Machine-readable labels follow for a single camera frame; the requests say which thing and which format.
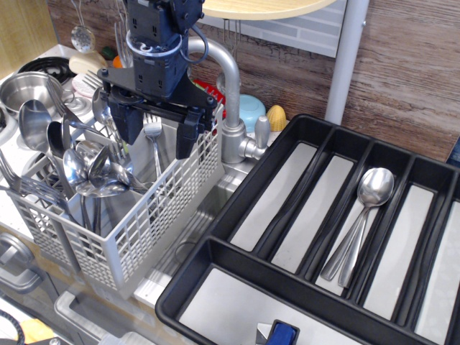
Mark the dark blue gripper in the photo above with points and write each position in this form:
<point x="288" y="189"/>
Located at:
<point x="157" y="80"/>

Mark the big steel spoon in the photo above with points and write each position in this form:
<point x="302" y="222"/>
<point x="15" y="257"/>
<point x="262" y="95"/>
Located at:
<point x="75" y="173"/>

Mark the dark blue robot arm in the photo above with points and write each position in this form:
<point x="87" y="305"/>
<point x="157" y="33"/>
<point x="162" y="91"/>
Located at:
<point x="155" y="22"/>

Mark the steel spoon front basket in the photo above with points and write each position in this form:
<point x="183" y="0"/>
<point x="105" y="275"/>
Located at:
<point x="107" y="178"/>

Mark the grey plastic cutlery basket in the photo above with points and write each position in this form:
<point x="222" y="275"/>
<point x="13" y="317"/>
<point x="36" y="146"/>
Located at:
<point x="136" y="229"/>

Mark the steel forks left basket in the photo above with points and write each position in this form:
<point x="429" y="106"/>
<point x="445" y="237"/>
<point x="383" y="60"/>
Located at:
<point x="25" y="185"/>

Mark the black cutlery tray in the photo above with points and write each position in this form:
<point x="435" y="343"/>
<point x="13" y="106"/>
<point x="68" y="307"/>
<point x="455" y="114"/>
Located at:
<point x="260" y="260"/>

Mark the steel spoon in tray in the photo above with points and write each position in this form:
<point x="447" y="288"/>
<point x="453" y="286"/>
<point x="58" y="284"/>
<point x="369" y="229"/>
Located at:
<point x="352" y="253"/>
<point x="374" y="189"/>

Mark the tall steel forks bundle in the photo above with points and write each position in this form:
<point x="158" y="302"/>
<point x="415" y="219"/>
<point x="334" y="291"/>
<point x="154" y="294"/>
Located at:
<point x="123" y="50"/>

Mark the silver toy faucet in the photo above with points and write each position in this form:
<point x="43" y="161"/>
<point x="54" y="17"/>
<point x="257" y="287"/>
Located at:
<point x="236" y="145"/>

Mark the pink toy plate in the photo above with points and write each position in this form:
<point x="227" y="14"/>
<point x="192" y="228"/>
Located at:
<point x="82" y="87"/>

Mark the light blue bowl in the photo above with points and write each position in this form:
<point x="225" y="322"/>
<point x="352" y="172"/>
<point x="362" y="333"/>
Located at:
<point x="250" y="109"/>

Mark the cream toy bread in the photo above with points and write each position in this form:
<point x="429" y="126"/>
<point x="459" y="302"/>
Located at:
<point x="84" y="62"/>

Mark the black stove burner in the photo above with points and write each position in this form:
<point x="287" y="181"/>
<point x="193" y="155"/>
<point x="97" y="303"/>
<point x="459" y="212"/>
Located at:
<point x="57" y="67"/>

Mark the hanging slotted skimmer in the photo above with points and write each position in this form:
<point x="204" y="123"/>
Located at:
<point x="81" y="36"/>

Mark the yellow toy corn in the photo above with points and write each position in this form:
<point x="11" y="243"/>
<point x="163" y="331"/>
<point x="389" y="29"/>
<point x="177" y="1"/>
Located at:
<point x="277" y="118"/>

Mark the steel pot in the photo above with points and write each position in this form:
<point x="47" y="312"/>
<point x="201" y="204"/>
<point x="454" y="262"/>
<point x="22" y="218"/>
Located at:
<point x="22" y="87"/>

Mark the blue and white object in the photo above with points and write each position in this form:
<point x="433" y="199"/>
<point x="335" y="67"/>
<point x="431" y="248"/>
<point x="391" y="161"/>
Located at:
<point x="276" y="333"/>

